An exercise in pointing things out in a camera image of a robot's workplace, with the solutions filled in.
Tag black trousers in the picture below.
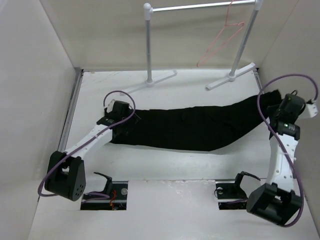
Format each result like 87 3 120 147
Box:
111 90 282 152

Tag pink wire hanger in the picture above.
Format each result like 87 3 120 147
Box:
196 0 246 68

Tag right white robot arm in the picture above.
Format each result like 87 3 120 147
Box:
245 91 318 228

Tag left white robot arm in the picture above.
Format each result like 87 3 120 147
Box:
38 100 138 202

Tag white clothes rack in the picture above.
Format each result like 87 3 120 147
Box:
124 0 263 94

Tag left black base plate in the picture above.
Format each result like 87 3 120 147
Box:
80 181 129 211

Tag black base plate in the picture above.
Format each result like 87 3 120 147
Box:
80 181 129 211
214 181 248 210

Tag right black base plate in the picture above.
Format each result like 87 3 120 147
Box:
214 181 248 210

